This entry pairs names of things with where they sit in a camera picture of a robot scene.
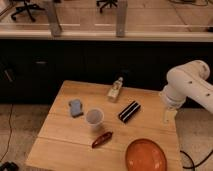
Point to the dark red chili pepper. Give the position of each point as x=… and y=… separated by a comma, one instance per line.
x=101, y=139

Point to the left grey metal post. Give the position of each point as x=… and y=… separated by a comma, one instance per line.
x=52, y=17

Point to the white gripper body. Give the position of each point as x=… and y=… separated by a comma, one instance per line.
x=171, y=97

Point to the black cabinet counter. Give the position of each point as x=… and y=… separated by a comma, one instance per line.
x=33, y=68

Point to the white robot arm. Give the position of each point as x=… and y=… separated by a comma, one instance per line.
x=187, y=81

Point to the small clear bottle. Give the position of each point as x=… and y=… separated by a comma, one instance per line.
x=115, y=89

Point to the orange bowl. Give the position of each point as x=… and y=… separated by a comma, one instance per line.
x=145, y=155

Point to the black object on floor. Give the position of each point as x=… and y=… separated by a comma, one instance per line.
x=9, y=166

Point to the left office chair base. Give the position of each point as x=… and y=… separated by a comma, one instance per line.
x=27, y=6

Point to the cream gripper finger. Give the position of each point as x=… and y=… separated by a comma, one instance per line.
x=169, y=115

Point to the grey metal post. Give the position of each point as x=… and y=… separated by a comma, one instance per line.
x=52, y=17
x=121, y=18

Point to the office chair base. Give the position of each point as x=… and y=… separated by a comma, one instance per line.
x=106, y=2
x=27, y=6

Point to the wooden table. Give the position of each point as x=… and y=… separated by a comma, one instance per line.
x=65, y=143

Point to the middle office chair base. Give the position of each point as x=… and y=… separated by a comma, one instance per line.
x=106, y=2

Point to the blue sponge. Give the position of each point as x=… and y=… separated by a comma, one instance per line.
x=75, y=108

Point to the right grey metal post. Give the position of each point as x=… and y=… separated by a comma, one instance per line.
x=121, y=18

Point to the black white striped box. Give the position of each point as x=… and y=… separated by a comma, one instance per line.
x=126, y=114

